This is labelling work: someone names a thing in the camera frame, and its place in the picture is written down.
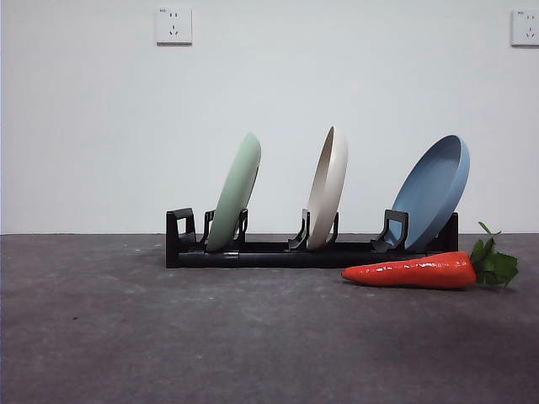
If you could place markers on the blue plate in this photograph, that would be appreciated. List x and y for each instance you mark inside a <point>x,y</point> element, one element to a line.
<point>429,198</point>

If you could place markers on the orange carrot with green leaves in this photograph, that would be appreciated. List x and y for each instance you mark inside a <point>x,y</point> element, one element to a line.
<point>421,271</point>

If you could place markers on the black plate rack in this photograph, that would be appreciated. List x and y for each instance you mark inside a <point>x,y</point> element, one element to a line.
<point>273,258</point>

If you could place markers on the cream plate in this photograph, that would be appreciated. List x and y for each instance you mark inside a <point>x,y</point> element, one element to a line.
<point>328,189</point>

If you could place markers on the green plate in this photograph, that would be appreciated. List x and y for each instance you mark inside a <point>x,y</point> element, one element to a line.
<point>233,189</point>

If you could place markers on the white wall socket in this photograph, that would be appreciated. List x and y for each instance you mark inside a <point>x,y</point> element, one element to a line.
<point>174,26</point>
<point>525,28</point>

